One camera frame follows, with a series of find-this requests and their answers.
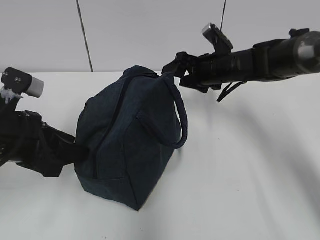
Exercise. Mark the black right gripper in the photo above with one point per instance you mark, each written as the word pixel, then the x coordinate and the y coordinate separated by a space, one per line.
pixel 192 71

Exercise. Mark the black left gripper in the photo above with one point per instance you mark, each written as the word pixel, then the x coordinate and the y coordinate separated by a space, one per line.
pixel 30 143

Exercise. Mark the navy blue lunch bag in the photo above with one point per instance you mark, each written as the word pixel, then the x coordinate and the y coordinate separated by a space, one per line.
pixel 132 129

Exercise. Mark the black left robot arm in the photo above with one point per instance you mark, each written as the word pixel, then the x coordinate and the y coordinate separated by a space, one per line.
pixel 29 142

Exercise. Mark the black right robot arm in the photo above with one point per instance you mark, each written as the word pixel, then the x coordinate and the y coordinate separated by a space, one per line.
pixel 269 61

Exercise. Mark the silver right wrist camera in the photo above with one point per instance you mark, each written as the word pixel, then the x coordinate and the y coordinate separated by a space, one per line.
pixel 221 44

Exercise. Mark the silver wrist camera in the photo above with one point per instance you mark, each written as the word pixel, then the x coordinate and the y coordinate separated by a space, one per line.
pixel 221 44
pixel 20 82

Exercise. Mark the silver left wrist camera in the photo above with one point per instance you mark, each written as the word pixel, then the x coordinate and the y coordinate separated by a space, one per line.
pixel 20 82

